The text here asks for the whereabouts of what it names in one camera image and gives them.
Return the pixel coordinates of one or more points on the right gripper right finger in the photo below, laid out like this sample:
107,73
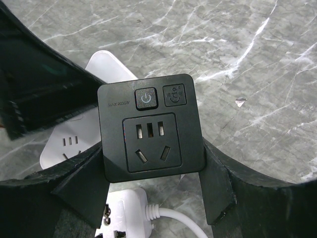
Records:
243,203

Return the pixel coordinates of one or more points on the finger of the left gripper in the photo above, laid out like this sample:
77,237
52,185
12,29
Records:
39,88

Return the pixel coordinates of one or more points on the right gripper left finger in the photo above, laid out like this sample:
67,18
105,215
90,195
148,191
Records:
64,201

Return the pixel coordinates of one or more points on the black socket adapter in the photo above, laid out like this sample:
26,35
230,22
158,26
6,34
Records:
150,128

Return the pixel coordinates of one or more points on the white power strip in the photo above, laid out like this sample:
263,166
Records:
76,135

